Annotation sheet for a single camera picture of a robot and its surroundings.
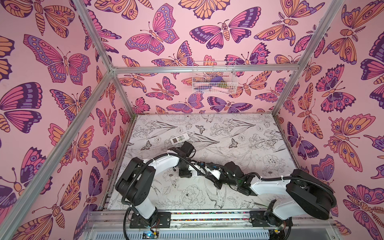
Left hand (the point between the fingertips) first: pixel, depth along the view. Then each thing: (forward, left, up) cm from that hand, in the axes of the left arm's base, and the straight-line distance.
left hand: (189, 168), depth 90 cm
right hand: (-5, -10, +5) cm, 12 cm away
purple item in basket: (+46, -18, +31) cm, 58 cm away
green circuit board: (-33, +18, -4) cm, 38 cm away
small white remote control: (+22, +7, 0) cm, 23 cm away
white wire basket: (+52, -9, +33) cm, 62 cm away
